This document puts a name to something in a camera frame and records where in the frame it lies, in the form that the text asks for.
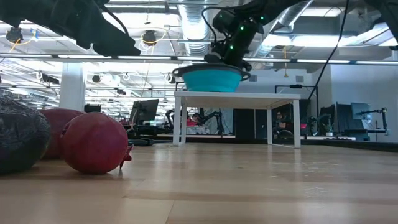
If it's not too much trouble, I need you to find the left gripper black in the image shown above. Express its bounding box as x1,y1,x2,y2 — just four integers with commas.
51,0,141,57

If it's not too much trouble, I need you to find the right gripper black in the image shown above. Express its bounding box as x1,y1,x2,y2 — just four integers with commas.
204,18,264,72

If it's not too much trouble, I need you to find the blue collapsible colander bowl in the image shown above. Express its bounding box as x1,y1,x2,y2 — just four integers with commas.
172,63,251,93

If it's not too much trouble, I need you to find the black kitchen knife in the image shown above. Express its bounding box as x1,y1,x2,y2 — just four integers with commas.
127,138,172,147

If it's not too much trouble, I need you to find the dark red pomegranate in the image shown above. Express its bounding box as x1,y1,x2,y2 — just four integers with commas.
60,112,135,175

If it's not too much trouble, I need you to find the red apple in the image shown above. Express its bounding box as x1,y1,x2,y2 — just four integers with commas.
39,108,85,160

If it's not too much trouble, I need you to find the dark purple wrinkled fruit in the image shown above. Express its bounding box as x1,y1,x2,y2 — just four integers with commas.
0,95,51,174

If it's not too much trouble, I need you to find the white perforated metal shelf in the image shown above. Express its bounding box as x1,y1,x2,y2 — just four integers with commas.
172,90,302,149

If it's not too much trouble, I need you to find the white pillar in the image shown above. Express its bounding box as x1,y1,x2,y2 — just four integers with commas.
58,62,87,112

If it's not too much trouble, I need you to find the black computer monitor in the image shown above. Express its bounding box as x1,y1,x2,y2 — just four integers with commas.
129,98,160,125

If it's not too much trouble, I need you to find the person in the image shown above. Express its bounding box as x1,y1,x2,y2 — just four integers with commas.
185,112,203,128
275,110,289,132

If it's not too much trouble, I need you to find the grey monitor back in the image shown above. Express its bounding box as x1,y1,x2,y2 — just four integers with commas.
350,101,373,121

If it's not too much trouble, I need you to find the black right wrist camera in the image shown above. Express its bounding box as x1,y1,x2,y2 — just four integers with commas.
212,9,239,34

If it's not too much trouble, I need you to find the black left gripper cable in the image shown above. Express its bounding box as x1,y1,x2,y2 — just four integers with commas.
99,2,130,35

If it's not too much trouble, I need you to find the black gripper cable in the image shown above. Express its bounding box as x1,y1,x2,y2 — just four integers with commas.
99,2,130,35
200,6,219,43

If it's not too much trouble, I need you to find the black ceiling device yellow cable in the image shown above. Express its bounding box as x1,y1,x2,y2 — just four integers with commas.
138,27,169,52
5,27,40,47

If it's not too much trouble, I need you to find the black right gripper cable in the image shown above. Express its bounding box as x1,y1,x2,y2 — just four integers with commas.
200,6,219,43

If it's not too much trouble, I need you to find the silver ventilation duct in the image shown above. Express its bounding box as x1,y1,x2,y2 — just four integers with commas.
177,0,215,57

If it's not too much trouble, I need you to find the yellow hanging cord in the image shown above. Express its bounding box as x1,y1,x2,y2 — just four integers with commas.
282,45,289,78

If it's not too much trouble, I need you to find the thin black stand frame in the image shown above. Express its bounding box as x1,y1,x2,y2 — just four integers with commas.
274,83,320,138

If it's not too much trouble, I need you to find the long ceiling light rail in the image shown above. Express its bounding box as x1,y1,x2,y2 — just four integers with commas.
0,53,398,65

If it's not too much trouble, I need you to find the black aluminium table frame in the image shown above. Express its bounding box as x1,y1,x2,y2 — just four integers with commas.
127,133,398,153

